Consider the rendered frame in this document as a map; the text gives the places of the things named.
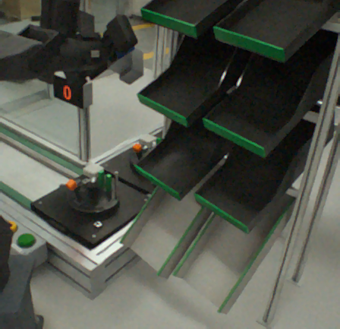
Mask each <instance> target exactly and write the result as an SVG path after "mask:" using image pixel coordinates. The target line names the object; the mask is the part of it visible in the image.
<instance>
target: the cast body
mask: <svg viewBox="0 0 340 329"><path fill-rule="evenodd" d="M134 48H136V49H134V50H133V51H131V52H129V53H128V54H127V55H125V56H124V57H122V58H121V59H118V57H117V54H116V52H115V51H114V49H113V50H111V52H112V53H111V55H110V56H109V57H107V60H108V69H109V70H111V71H113V72H115V73H116V74H119V80H120V81H123V82H125V83H126V84H129V85H131V84H132V83H133V82H135V81H136V80H138V79H139V78H142V77H143V76H144V66H143V51H142V50H140V49H138V48H137V47H136V46H135V47H134Z"/></svg>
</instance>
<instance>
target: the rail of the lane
mask: <svg viewBox="0 0 340 329"><path fill-rule="evenodd" d="M0 210H2V211H3V212H4V213H6V214H7V215H8V216H10V217H12V218H13V219H15V220H16V221H17V222H19V223H21V224H22V225H24V226H25V227H26V228H28V229H30V230H31V231H33V232H34V233H35V234H37V235H38V237H40V238H41V239H43V240H45V241H46V243H47V251H48V260H46V261H44V262H43V263H41V265H42V266H44V267H46V268H47V269H48V270H50V271H51V272H53V273H54V274H55V275H57V276H59V277H60V278H62V279H63V280H64V281H66V282H67V283H69V284H70V285H72V286H73V287H74V288H75V289H77V290H78V291H80V292H81V293H83V294H84V295H85V296H86V297H88V298H89V299H91V300H93V299H95V298H96V297H97V296H98V295H99V294H101V293H102V292H104V291H105V261H104V260H103V259H101V258H100V257H99V256H98V255H96V254H95V253H92V252H91V251H90V250H88V249H87V248H84V247H83V246H82V245H80V244H79V243H77V242H75V241H74V240H73V239H71V238H69V237H68V236H66V235H67V230H66V229H65V228H63V227H62V226H60V225H58V224H57V223H55V222H54V221H52V219H50V220H49V224H48V223H47V222H46V221H45V220H42V219H41V218H39V217H38V216H37V215H35V214H33V213H31V212H30V211H28V210H27V209H26V208H24V207H22V206H20V205H19V204H18V203H16V202H15V201H13V200H11V199H10V198H8V197H7V196H5V195H4V194H2V193H1V192H0Z"/></svg>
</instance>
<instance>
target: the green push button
mask: <svg viewBox="0 0 340 329"><path fill-rule="evenodd" d="M34 242H35V238H34V235H33V234H31V233H23V234H21V235H20V236H18V238H17V243H18V245H20V246H23V247H26V246H29V245H32V244H33V243H34Z"/></svg>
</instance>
